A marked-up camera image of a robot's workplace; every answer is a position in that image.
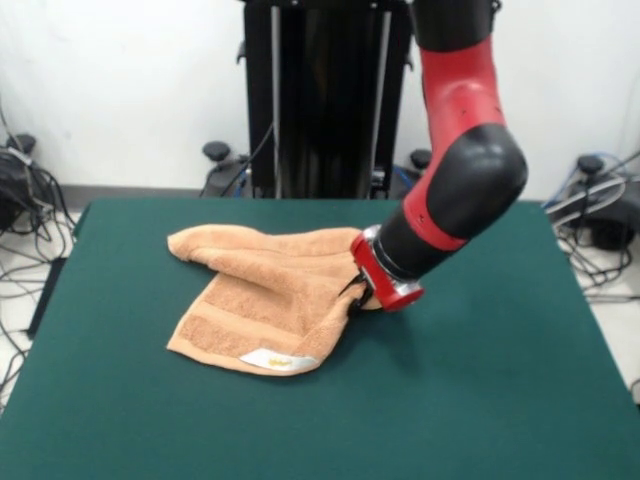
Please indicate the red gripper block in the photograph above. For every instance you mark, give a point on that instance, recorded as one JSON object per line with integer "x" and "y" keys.
{"x": 377, "y": 277}

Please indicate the tan terry towel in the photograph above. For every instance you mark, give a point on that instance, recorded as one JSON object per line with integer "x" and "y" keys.
{"x": 260, "y": 300}

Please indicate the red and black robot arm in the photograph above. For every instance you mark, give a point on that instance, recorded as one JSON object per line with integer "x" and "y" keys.
{"x": 450, "y": 125}

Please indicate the dark green table cloth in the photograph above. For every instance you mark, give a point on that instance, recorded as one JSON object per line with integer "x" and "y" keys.
{"x": 150, "y": 400}

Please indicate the black floor base foot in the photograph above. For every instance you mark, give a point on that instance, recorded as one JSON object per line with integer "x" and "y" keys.
{"x": 10, "y": 200}
{"x": 610, "y": 225}

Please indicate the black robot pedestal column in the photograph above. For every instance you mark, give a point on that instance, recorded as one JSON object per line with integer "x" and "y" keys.
{"x": 325, "y": 100}

